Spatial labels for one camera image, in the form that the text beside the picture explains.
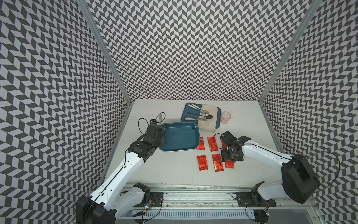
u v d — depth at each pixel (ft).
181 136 2.75
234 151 2.05
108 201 1.27
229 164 2.77
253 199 2.16
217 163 2.84
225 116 3.36
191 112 3.80
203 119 3.47
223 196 2.52
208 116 3.47
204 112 3.65
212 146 3.07
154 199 2.35
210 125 3.34
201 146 3.01
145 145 1.87
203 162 2.77
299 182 1.37
